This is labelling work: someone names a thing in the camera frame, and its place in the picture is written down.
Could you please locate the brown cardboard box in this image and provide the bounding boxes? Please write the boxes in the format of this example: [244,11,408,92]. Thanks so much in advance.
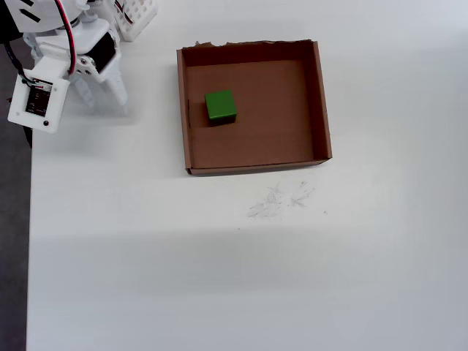
[176,39,333,177]

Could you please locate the red white black servo cable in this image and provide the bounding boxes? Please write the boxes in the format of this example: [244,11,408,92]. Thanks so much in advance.
[53,0,79,76]

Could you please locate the black camera cable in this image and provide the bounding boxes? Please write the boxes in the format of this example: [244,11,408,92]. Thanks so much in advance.
[2,39,37,87]

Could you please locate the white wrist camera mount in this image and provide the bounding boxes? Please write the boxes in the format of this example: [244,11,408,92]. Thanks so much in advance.
[7,56,72,135]

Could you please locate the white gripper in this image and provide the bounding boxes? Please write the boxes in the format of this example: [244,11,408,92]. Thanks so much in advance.
[22,19,130,118]

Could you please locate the red black base wires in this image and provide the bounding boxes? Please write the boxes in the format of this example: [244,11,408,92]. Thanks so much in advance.
[113,0,135,26]

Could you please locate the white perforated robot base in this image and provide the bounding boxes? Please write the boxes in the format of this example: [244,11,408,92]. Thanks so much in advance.
[108,0,162,42]

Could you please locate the green cube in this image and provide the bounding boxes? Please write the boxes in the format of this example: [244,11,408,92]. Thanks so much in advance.
[204,89,238,128]

